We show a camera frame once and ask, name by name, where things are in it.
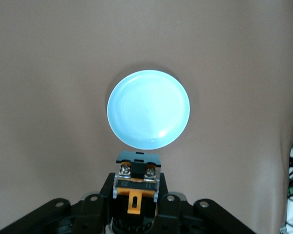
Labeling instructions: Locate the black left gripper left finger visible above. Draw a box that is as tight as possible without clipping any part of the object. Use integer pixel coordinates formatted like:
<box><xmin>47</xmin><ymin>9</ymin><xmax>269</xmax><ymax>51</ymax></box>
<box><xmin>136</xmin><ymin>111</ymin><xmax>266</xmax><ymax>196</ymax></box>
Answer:
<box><xmin>73</xmin><ymin>172</ymin><xmax>116</xmax><ymax>234</ymax></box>

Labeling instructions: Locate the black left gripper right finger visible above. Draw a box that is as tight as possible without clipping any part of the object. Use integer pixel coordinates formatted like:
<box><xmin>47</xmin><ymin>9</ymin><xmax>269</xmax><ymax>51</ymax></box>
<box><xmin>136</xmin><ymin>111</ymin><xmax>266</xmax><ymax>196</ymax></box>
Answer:
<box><xmin>156</xmin><ymin>173</ymin><xmax>198</xmax><ymax>234</ymax></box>

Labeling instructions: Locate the light blue round plate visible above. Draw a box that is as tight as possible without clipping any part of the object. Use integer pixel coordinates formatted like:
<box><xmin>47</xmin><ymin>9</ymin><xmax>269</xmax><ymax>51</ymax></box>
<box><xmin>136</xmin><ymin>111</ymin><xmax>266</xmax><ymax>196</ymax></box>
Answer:
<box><xmin>106</xmin><ymin>70</ymin><xmax>191</xmax><ymax>150</ymax></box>

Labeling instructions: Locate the brown table cover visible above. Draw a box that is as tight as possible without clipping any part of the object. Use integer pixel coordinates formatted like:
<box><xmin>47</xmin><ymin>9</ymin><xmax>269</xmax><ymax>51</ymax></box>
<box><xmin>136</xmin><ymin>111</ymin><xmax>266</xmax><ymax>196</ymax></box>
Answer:
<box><xmin>0</xmin><ymin>0</ymin><xmax>293</xmax><ymax>234</ymax></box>

